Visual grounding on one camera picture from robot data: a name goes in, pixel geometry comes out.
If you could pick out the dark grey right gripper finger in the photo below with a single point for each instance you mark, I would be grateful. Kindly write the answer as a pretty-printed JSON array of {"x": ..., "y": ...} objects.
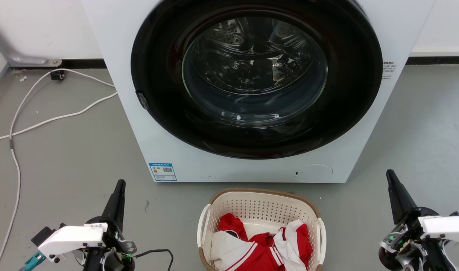
[{"x": 399, "y": 199}]

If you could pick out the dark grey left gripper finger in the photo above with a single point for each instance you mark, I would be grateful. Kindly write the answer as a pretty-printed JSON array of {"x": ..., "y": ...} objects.
[{"x": 116, "y": 205}]

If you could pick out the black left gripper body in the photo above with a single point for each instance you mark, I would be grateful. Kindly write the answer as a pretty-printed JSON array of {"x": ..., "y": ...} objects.
[{"x": 114, "y": 241}]

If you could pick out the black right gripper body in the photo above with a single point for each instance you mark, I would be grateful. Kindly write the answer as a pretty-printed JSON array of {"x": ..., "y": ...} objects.
[{"x": 410, "y": 241}]

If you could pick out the white perforated laundry basket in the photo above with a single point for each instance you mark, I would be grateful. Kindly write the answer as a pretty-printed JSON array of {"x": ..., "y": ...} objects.
[{"x": 259, "y": 206}]

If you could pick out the blue energy label sticker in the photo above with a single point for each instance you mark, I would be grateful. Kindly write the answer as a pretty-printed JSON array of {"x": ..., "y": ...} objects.
[{"x": 162, "y": 172}]

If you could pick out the round white filter cover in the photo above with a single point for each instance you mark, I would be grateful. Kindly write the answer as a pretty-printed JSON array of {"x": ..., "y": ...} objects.
[{"x": 314, "y": 173}]

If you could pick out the black round washing machine door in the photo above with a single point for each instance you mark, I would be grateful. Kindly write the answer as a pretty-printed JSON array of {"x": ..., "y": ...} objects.
[{"x": 158, "y": 94}]

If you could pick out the small printed text sticker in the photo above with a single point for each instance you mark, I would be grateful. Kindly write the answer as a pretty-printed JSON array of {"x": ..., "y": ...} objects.
[{"x": 389, "y": 70}]

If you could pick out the red and white garment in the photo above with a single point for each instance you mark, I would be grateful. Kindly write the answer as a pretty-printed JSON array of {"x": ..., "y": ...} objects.
[{"x": 257, "y": 254}]

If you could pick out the white front-load washing machine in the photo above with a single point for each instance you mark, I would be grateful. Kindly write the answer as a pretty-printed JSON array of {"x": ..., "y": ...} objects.
[{"x": 116, "y": 56}]

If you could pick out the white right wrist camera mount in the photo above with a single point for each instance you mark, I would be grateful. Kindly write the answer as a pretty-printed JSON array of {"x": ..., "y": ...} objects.
[{"x": 446, "y": 226}]

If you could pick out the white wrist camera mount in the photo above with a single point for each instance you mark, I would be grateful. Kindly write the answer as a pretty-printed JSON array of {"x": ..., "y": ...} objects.
[
  {"x": 446, "y": 226},
  {"x": 71, "y": 238}
]

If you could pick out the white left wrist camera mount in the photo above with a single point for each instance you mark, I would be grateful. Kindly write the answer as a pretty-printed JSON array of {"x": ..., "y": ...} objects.
[{"x": 71, "y": 238}]

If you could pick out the grey bent wall pipe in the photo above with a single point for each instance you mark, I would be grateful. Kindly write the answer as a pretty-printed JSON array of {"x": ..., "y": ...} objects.
[{"x": 26, "y": 60}]

